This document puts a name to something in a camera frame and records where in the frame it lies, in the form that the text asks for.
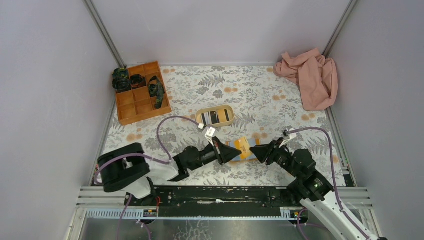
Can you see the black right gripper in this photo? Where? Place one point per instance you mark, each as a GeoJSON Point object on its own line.
{"type": "Point", "coordinates": [271, 153]}

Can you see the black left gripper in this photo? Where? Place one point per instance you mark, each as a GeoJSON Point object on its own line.
{"type": "Point", "coordinates": [216, 152]}

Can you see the yellow leather card holder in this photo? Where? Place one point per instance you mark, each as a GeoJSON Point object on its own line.
{"type": "Point", "coordinates": [253, 142]}

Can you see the beige oval plastic tray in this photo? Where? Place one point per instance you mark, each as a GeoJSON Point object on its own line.
{"type": "Point", "coordinates": [213, 115]}

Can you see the orange card with black stripe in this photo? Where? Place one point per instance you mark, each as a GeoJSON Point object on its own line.
{"type": "Point", "coordinates": [223, 115]}

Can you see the grey card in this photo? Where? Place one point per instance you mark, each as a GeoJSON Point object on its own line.
{"type": "Point", "coordinates": [205, 117]}

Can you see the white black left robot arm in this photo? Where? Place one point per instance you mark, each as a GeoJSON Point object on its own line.
{"type": "Point", "coordinates": [130, 169]}

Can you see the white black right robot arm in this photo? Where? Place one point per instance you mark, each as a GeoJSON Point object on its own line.
{"type": "Point", "coordinates": [313, 191]}

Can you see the floral patterned table mat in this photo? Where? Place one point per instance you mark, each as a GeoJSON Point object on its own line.
{"type": "Point", "coordinates": [264, 105]}

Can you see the pink crumpled cloth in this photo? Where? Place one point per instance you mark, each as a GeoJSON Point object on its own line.
{"type": "Point", "coordinates": [315, 75]}

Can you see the orange compartment organizer tray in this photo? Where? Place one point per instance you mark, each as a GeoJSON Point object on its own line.
{"type": "Point", "coordinates": [140, 93]}

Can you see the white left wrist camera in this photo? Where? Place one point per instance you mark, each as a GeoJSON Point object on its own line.
{"type": "Point", "coordinates": [209, 132]}

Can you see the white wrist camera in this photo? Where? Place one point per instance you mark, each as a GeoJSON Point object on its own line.
{"type": "Point", "coordinates": [209, 132]}
{"type": "Point", "coordinates": [288, 135]}

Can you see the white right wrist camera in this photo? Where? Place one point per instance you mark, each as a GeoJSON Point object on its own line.
{"type": "Point", "coordinates": [288, 135]}

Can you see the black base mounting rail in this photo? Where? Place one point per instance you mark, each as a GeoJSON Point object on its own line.
{"type": "Point", "coordinates": [217, 201]}

